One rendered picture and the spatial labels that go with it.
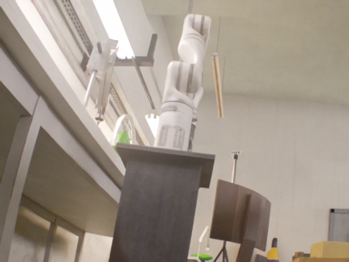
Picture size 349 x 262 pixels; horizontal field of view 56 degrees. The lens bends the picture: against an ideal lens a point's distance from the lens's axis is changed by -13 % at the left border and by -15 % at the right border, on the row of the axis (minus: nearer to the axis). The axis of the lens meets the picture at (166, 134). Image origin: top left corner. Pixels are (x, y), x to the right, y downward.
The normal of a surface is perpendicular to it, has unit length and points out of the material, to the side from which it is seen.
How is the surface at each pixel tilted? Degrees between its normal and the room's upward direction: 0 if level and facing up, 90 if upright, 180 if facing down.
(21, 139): 90
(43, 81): 180
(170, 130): 90
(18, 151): 90
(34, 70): 180
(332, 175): 90
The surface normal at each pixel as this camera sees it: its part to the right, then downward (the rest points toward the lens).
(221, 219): 0.40, -0.32
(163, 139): -0.05, -0.42
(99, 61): 0.20, -0.38
